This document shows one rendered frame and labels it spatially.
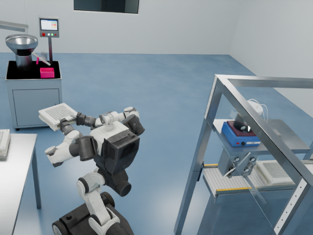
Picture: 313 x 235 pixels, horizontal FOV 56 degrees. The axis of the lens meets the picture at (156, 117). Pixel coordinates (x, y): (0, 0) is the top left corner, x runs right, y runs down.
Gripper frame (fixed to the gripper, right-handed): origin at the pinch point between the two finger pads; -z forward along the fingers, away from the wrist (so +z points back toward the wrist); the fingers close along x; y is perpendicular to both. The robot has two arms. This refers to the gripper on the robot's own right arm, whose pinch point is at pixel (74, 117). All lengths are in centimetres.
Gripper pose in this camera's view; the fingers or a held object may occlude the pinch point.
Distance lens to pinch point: 256.7
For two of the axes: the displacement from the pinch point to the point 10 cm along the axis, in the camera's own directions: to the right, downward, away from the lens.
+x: -1.5, 8.2, 5.5
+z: 9.7, 2.3, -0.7
